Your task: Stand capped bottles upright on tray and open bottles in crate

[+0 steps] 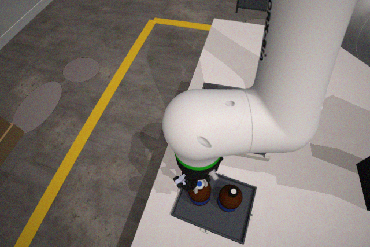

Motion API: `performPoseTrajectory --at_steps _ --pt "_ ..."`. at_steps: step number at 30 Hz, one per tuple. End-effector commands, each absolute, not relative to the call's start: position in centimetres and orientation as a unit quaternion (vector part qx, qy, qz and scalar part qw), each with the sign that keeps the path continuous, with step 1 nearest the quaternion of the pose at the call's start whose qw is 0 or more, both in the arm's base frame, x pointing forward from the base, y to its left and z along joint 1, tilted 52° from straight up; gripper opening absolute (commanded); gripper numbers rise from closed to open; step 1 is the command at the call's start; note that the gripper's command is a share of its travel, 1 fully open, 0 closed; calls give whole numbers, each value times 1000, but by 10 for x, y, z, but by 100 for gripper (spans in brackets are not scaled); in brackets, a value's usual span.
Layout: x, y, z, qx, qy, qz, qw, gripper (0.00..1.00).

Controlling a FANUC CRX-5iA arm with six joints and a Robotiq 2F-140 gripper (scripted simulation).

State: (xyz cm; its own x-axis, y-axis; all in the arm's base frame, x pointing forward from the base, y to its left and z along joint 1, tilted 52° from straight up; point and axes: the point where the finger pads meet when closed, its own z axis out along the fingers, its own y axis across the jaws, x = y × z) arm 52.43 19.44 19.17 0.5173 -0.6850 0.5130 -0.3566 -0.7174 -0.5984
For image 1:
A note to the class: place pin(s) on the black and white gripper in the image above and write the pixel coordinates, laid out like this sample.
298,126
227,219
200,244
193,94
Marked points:
181,182

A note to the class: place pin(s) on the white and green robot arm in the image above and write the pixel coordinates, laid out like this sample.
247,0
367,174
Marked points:
281,111

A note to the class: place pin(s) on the brown glass bottle with blue label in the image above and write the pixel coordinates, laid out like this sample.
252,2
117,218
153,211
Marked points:
230,197
203,196

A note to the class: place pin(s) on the grey divided crate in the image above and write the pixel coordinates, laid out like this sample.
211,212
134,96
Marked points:
217,86

